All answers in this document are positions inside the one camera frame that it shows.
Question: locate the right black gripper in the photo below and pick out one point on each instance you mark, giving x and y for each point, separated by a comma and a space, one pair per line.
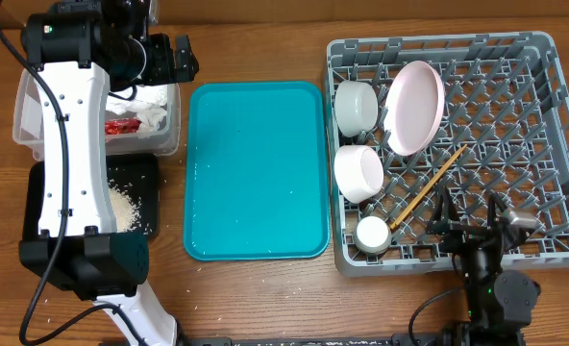
460, 234

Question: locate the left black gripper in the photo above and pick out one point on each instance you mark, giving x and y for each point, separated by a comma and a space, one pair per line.
163, 70

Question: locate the wooden chopstick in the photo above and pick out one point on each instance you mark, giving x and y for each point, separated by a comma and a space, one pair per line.
431, 185
426, 192

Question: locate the white cup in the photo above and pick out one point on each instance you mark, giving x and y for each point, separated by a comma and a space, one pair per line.
372, 235

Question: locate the large pink plate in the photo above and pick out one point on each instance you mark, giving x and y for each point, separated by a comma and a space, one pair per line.
415, 105

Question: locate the small pink bowl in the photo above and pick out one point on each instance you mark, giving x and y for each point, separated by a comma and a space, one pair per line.
358, 172

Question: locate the grey bowl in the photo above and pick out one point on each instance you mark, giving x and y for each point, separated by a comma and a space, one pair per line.
355, 107

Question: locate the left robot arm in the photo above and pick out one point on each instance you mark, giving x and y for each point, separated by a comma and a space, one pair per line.
79, 52

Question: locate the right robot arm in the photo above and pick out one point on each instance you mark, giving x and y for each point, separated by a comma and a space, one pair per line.
500, 302

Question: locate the grey dishwasher rack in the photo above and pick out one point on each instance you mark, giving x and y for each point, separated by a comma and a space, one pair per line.
504, 130

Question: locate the crumpled white tissue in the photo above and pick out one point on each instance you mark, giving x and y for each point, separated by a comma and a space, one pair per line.
144, 103

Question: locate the clear plastic bin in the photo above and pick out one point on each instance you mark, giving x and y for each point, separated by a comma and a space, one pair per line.
28, 130

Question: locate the red wrapper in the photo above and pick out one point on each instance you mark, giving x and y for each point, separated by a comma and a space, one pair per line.
122, 126

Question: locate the black tray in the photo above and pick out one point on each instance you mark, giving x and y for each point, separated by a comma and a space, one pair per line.
136, 176

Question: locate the pile of rice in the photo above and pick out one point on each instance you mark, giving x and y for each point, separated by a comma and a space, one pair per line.
126, 212

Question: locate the teal plastic tray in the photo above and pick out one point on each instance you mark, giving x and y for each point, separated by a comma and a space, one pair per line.
256, 172

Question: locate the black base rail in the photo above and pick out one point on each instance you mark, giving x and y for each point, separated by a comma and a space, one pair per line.
394, 340

